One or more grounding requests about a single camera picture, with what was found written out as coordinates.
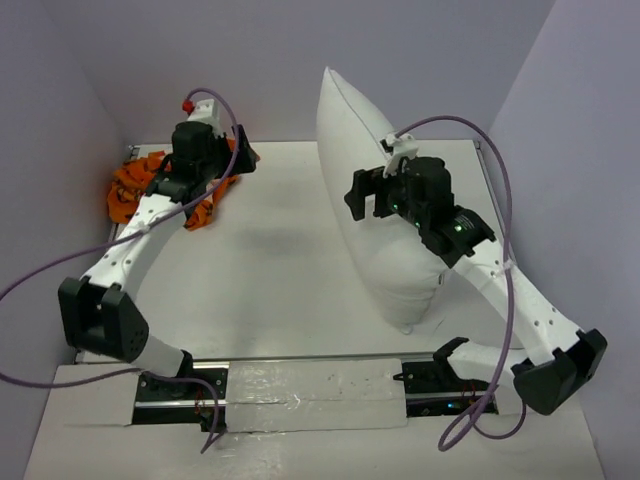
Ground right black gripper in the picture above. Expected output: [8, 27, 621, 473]
[343, 163, 428, 228]

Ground white pillow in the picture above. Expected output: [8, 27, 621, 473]
[316, 67, 445, 335]

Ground orange patterned pillowcase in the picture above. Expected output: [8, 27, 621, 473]
[106, 149, 240, 231]

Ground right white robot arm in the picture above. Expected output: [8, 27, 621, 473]
[344, 157, 607, 415]

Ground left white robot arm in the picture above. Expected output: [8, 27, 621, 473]
[58, 121, 258, 399]

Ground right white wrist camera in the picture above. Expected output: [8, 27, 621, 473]
[380, 133, 419, 178]

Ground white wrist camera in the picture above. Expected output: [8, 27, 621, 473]
[380, 133, 419, 178]
[182, 99, 223, 135]

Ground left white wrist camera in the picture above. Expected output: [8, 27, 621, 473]
[182, 99, 223, 135]

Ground aluminium mounting rail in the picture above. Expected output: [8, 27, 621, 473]
[74, 349, 544, 371]

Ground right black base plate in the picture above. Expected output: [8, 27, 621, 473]
[393, 360, 489, 418]

